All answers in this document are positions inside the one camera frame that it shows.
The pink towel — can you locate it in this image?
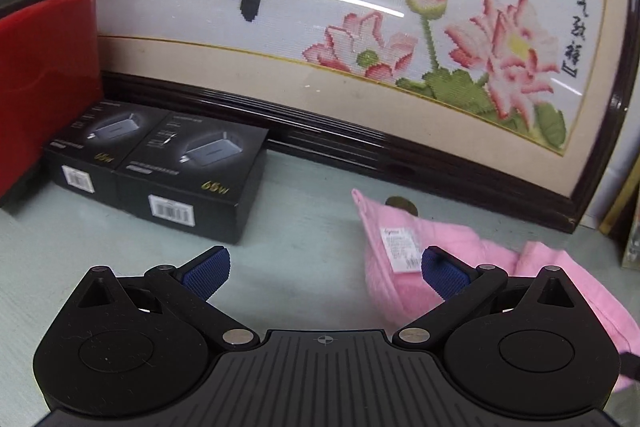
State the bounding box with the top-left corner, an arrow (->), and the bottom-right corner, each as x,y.
352,191 -> 639,416

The white towel label tag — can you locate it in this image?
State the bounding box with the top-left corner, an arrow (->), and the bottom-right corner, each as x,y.
380,228 -> 422,273

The silver framed photo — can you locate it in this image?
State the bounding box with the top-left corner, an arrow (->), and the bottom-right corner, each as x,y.
622,210 -> 640,271

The black charger box right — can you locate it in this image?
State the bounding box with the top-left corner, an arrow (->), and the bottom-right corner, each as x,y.
116,113 -> 268,244

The black charger box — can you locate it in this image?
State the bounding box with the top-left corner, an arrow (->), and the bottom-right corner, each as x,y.
116,113 -> 268,244
43,100 -> 168,207

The black charger box left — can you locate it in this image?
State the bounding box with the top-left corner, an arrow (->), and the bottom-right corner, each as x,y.
43,100 -> 168,207

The gold plaque with characters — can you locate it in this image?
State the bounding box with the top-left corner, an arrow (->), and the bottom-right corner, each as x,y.
599,156 -> 640,235

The framed lotus embroidery picture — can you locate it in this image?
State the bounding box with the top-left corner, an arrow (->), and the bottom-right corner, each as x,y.
96,0 -> 639,232

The red blender base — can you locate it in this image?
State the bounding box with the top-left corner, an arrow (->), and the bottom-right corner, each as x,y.
1,0 -> 102,204

